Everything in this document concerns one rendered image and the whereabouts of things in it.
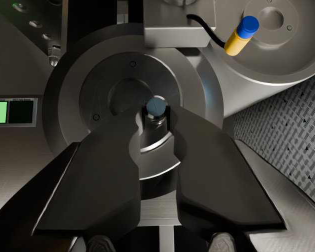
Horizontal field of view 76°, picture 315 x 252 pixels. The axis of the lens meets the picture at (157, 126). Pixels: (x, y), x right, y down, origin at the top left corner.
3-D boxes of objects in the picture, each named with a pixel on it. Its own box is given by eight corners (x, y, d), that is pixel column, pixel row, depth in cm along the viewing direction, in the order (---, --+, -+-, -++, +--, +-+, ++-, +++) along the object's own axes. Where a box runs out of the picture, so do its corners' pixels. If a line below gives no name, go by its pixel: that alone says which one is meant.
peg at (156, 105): (139, 100, 12) (162, 91, 12) (142, 110, 14) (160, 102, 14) (149, 122, 11) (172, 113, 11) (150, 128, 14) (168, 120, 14)
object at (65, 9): (72, -95, 19) (64, 93, 17) (116, 40, 43) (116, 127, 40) (66, -95, 19) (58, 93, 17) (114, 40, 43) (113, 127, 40)
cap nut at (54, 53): (59, 47, 49) (59, 64, 48) (66, 54, 52) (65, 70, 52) (44, 47, 49) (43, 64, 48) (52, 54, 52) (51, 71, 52)
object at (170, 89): (116, 32, 15) (202, 84, 15) (120, 46, 17) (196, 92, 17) (56, 116, 14) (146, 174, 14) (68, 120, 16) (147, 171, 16)
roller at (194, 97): (155, 9, 17) (235, 126, 15) (154, 96, 42) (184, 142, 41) (30, 81, 16) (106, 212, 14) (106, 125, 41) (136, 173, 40)
